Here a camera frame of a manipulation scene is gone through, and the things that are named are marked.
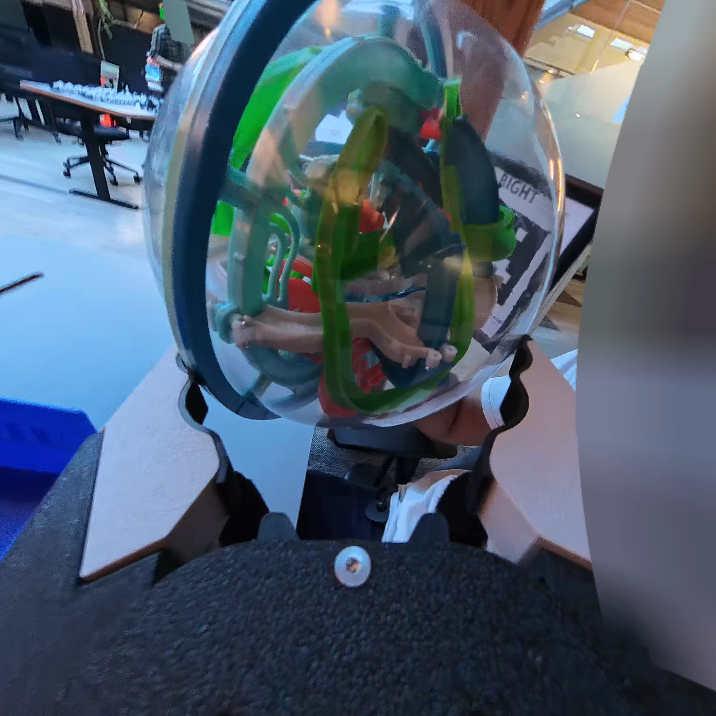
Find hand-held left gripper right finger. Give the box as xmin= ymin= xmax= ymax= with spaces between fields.
xmin=469 ymin=337 xmax=594 ymax=567

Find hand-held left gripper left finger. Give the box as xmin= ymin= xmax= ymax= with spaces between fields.
xmin=80 ymin=344 xmax=230 ymax=581

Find clear plastic maze ball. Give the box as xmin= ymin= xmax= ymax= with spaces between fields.
xmin=142 ymin=0 xmax=564 ymax=429

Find person's right forearm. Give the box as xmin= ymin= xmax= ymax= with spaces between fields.
xmin=413 ymin=380 xmax=505 ymax=448

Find blue plastic bin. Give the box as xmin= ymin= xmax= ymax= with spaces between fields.
xmin=0 ymin=396 xmax=100 ymax=561

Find black swivel chair base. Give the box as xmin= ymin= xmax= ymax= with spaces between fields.
xmin=326 ymin=427 xmax=456 ymax=522

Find person's dark pants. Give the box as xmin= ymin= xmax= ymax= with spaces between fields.
xmin=296 ymin=469 xmax=395 ymax=542

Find wooden beam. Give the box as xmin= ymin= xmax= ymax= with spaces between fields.
xmin=463 ymin=0 xmax=547 ymax=59

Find black rolling office chair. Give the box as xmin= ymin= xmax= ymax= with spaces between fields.
xmin=60 ymin=119 xmax=144 ymax=186

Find long black-legged table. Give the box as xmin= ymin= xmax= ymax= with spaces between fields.
xmin=18 ymin=78 xmax=158 ymax=211

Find row of small white items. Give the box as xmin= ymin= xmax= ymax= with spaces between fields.
xmin=52 ymin=78 xmax=161 ymax=114

